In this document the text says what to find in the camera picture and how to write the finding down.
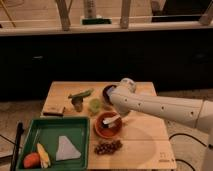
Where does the white brush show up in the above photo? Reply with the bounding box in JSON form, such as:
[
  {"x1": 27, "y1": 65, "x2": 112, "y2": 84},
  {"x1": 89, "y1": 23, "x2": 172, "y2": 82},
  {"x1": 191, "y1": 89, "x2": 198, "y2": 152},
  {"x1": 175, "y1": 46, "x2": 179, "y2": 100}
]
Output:
[{"x1": 102, "y1": 115, "x2": 120, "y2": 125}]

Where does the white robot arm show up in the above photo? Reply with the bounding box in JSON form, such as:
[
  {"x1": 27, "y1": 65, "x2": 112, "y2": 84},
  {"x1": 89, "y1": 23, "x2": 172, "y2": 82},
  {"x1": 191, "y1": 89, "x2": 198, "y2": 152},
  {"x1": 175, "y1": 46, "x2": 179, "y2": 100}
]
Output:
[{"x1": 109, "y1": 78, "x2": 213, "y2": 134}]

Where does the dark bowl with blue item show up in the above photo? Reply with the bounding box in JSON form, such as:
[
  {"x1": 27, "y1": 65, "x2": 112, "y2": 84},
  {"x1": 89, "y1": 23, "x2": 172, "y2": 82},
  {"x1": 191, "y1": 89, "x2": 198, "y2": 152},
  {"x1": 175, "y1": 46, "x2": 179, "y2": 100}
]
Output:
[{"x1": 102, "y1": 85, "x2": 116, "y2": 105}]

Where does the red bowl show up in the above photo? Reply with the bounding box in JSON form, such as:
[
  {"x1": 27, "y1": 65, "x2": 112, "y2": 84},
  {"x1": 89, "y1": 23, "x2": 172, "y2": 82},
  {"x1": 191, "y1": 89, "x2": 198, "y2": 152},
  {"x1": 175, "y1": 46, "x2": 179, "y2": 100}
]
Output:
[{"x1": 94, "y1": 112, "x2": 122, "y2": 139}]

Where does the light green cup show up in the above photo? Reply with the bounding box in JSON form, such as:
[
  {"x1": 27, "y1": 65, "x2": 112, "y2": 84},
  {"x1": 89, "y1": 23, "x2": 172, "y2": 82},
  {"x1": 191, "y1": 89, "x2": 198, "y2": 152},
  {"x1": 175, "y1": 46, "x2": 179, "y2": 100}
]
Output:
[{"x1": 89, "y1": 98, "x2": 101, "y2": 114}]

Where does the green cucumber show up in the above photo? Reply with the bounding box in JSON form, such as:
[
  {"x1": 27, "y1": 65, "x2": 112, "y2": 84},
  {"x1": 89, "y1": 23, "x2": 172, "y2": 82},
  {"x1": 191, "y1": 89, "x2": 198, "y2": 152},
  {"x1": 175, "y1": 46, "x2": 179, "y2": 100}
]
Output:
[{"x1": 68, "y1": 89, "x2": 94, "y2": 99}]

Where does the bunch of dark grapes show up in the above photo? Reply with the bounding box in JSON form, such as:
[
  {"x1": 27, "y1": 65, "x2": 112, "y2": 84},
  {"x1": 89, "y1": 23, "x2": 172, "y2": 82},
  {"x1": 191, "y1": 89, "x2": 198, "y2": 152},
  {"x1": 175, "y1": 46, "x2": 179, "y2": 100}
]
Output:
[{"x1": 94, "y1": 140, "x2": 123, "y2": 155}]

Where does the small brown pot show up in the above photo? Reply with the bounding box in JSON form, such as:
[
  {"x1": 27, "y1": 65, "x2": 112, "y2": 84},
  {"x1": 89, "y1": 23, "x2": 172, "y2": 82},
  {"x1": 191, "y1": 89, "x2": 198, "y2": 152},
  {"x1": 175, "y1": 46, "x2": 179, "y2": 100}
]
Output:
[{"x1": 72, "y1": 97, "x2": 83, "y2": 112}]

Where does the grey cloth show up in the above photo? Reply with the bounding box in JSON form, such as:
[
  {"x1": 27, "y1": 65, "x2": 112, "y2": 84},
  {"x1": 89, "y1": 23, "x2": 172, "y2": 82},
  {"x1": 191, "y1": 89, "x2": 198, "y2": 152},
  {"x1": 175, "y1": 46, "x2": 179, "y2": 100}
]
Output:
[{"x1": 56, "y1": 136, "x2": 81, "y2": 161}]

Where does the wooden block with black edge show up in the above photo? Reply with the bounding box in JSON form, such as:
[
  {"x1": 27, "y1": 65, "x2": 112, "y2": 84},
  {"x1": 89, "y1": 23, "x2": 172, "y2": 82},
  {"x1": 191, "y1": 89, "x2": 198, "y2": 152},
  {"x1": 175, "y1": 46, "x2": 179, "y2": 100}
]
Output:
[{"x1": 42, "y1": 106, "x2": 64, "y2": 117}]

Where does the green tray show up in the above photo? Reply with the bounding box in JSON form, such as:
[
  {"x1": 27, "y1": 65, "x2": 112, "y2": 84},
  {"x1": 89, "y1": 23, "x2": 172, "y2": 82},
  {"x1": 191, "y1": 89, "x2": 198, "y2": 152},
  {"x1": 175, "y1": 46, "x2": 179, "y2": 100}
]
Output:
[{"x1": 16, "y1": 117, "x2": 90, "y2": 171}]

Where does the corn cob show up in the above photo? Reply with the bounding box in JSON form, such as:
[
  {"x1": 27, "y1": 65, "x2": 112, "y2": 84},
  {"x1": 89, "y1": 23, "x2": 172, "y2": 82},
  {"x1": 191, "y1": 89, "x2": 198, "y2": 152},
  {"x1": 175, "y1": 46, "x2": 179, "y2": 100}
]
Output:
[{"x1": 37, "y1": 143, "x2": 51, "y2": 168}]

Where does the green box on shelf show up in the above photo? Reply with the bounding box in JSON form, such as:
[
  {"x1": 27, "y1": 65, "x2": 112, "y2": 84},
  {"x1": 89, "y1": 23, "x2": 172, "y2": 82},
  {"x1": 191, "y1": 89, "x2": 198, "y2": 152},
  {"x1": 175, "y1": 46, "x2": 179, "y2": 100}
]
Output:
[{"x1": 82, "y1": 18, "x2": 112, "y2": 25}]

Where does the orange tomato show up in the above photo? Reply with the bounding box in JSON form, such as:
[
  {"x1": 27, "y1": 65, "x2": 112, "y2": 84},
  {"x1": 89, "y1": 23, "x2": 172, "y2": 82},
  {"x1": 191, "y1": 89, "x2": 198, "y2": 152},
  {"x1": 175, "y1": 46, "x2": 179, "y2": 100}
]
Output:
[{"x1": 23, "y1": 152, "x2": 40, "y2": 169}]

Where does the black pole left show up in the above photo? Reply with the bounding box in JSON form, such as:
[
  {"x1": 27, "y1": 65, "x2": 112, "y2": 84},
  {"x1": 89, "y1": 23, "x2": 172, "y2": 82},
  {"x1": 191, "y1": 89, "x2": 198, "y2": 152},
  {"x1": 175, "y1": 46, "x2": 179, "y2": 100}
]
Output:
[{"x1": 10, "y1": 122, "x2": 24, "y2": 171}]

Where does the black cable on floor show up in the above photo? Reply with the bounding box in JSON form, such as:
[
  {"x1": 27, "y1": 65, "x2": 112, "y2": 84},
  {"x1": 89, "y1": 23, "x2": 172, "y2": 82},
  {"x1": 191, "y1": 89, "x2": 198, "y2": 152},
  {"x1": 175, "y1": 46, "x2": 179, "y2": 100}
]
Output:
[{"x1": 168, "y1": 132, "x2": 209, "y2": 171}]

